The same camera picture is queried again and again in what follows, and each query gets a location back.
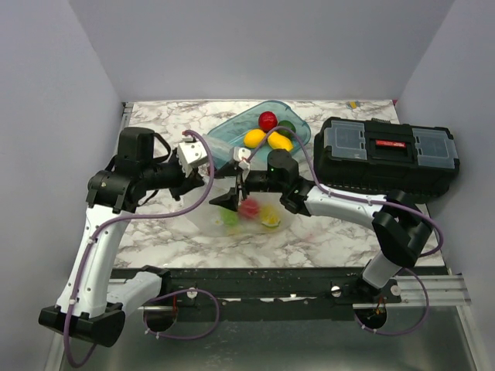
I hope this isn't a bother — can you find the purple cable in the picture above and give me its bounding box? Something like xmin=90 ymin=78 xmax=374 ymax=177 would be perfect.
xmin=243 ymin=124 xmax=445 ymax=337
xmin=63 ymin=129 xmax=220 ymax=368

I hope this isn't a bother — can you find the yellow-green fake starfruit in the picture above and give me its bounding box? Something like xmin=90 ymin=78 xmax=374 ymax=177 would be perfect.
xmin=259 ymin=206 xmax=281 ymax=229

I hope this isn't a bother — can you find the black toolbox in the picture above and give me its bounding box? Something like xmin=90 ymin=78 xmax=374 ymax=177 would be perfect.
xmin=313 ymin=117 xmax=460 ymax=203

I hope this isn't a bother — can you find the red fake apple back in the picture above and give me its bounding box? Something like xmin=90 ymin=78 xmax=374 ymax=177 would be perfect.
xmin=258 ymin=111 xmax=278 ymax=132

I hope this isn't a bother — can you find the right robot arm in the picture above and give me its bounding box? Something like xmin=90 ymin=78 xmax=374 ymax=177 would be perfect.
xmin=209 ymin=149 xmax=433 ymax=303

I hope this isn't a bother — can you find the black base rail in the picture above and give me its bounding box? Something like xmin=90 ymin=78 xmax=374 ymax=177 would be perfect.
xmin=141 ymin=266 xmax=401 ymax=322

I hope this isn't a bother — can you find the yellow fake lemon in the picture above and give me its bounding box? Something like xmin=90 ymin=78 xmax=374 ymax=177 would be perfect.
xmin=243 ymin=129 xmax=266 ymax=149

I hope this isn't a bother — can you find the teal plastic container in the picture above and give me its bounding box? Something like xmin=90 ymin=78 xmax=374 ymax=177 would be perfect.
xmin=204 ymin=100 xmax=311 ymax=168

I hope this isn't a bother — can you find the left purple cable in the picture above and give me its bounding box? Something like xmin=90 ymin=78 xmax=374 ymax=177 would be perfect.
xmin=63 ymin=129 xmax=220 ymax=368

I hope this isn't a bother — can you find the green fake lime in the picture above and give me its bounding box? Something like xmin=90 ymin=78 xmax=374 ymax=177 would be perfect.
xmin=278 ymin=120 xmax=296 ymax=140

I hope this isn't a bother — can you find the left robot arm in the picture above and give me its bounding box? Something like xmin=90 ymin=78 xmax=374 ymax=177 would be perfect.
xmin=39 ymin=128 xmax=213 ymax=347

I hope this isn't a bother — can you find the red fake apple front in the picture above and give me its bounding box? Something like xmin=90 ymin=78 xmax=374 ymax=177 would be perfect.
xmin=238 ymin=198 xmax=260 ymax=220

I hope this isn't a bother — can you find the clear plastic lemon-print bag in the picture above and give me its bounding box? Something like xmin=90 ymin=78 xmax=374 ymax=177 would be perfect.
xmin=183 ymin=135 xmax=295 ymax=237

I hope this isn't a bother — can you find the red fake apple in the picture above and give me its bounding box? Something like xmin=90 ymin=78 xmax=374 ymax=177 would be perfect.
xmin=238 ymin=198 xmax=260 ymax=220
xmin=258 ymin=111 xmax=278 ymax=132

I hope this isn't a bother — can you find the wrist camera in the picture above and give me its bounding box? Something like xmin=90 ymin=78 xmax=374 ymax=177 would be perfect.
xmin=230 ymin=147 xmax=251 ymax=170
xmin=177 ymin=130 xmax=209 ymax=177

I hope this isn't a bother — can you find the yellow fake mango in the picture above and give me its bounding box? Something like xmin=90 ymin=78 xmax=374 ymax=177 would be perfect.
xmin=268 ymin=131 xmax=293 ymax=151

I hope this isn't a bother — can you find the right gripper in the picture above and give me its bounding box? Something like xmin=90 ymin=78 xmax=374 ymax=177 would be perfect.
xmin=209 ymin=162 xmax=285 ymax=214

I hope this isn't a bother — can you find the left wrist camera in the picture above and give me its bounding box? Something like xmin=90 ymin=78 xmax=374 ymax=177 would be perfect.
xmin=177 ymin=130 xmax=209 ymax=177

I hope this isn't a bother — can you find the green fake leaf fruit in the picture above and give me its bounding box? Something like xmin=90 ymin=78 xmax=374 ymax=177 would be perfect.
xmin=219 ymin=208 xmax=239 ymax=227

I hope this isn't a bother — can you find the aluminium frame rail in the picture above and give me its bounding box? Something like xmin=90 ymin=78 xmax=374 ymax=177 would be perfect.
xmin=61 ymin=274 xmax=471 ymax=310

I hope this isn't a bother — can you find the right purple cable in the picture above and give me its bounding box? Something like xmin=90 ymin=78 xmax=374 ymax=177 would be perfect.
xmin=243 ymin=124 xmax=445 ymax=337

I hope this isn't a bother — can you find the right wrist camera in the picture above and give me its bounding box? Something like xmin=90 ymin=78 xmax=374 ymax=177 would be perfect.
xmin=230 ymin=147 xmax=251 ymax=170

